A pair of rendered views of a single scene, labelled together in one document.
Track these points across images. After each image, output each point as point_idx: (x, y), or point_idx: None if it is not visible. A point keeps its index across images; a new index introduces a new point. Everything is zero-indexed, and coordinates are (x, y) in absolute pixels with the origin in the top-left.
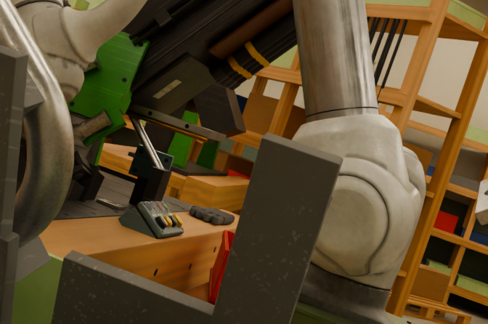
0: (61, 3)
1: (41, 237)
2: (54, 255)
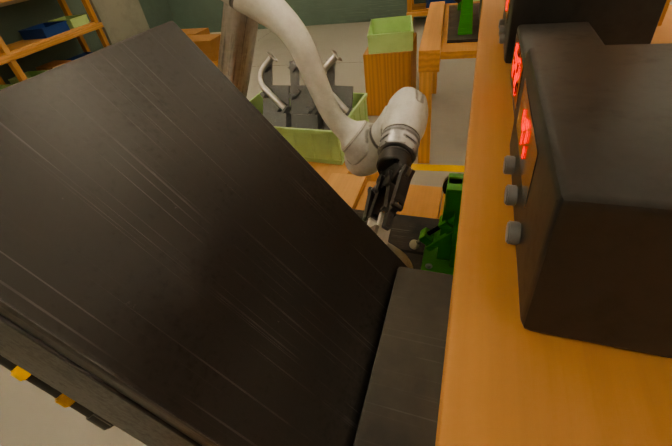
0: (372, 125)
1: (340, 191)
2: (325, 130)
